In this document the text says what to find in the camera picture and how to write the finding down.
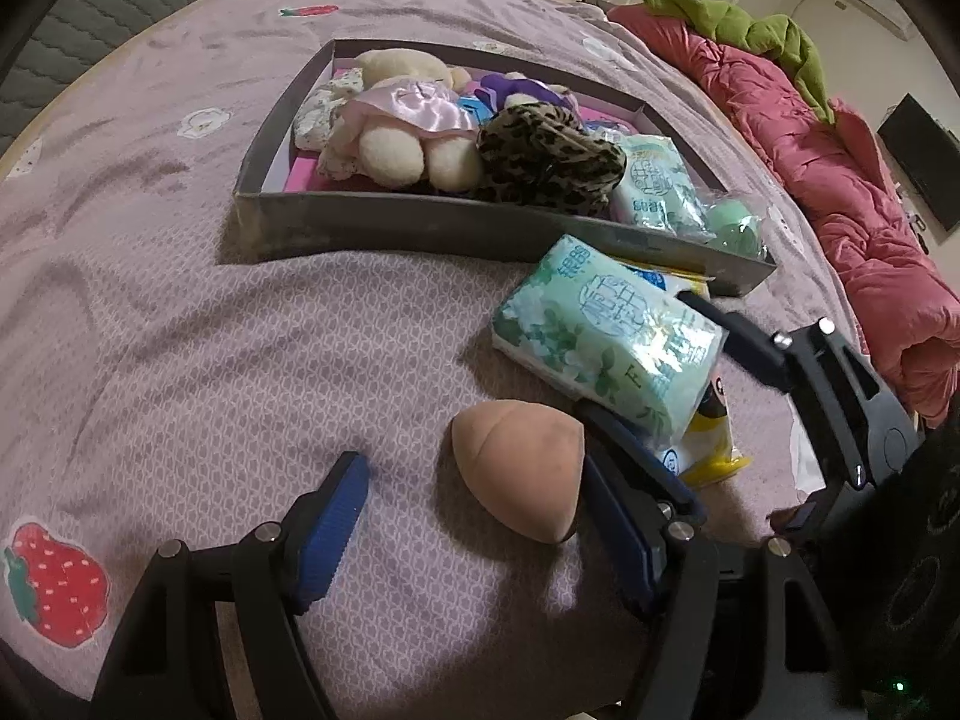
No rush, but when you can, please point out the leopard print scrunchie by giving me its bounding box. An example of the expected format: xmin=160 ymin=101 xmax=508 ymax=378
xmin=472 ymin=101 xmax=627 ymax=218

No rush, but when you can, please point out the pink quilt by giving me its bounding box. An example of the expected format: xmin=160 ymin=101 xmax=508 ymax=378
xmin=607 ymin=4 xmax=960 ymax=425

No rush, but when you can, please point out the dark cardboard box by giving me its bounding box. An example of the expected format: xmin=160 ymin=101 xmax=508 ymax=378
xmin=232 ymin=37 xmax=777 ymax=297

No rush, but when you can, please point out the green blanket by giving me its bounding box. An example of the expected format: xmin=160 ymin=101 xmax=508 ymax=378
xmin=640 ymin=0 xmax=837 ymax=125

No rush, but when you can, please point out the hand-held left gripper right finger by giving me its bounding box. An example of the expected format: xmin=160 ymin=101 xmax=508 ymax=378
xmin=583 ymin=456 xmax=841 ymax=720

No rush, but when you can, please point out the plush bear pink dress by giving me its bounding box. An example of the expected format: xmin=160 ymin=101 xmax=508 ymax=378
xmin=315 ymin=49 xmax=485 ymax=192

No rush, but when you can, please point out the green cup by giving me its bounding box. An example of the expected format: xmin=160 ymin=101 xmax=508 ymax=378
xmin=705 ymin=195 xmax=767 ymax=256

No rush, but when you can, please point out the green tissue packet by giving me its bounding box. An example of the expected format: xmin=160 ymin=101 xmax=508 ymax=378
xmin=489 ymin=235 xmax=728 ymax=447
xmin=609 ymin=133 xmax=713 ymax=241

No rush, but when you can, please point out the grey quilted headboard cover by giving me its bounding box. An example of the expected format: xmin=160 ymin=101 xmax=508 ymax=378
xmin=0 ymin=0 xmax=301 ymax=158

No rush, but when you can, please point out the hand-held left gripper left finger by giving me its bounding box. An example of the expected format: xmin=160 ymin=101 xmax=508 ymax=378
xmin=90 ymin=451 xmax=372 ymax=720

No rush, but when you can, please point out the black television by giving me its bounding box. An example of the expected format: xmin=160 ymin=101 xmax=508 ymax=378
xmin=876 ymin=94 xmax=960 ymax=233

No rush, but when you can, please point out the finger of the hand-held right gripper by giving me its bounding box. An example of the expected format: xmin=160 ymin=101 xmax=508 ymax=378
xmin=677 ymin=291 xmax=797 ymax=392
xmin=576 ymin=401 xmax=707 ymax=527

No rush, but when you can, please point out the yellow cartoon packet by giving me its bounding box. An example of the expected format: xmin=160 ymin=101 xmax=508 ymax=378
xmin=622 ymin=259 xmax=751 ymax=488

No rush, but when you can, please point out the plush bear purple dress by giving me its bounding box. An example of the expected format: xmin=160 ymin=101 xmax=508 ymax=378
xmin=461 ymin=71 xmax=578 ymax=121

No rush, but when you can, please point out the white floral scrunchie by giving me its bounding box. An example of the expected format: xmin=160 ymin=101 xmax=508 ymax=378
xmin=292 ymin=86 xmax=353 ymax=181

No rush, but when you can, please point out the beige sponge pad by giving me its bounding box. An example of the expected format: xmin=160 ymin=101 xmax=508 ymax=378
xmin=450 ymin=399 xmax=586 ymax=545

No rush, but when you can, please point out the white air conditioner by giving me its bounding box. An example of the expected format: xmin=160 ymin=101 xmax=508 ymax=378
xmin=825 ymin=0 xmax=916 ymax=38

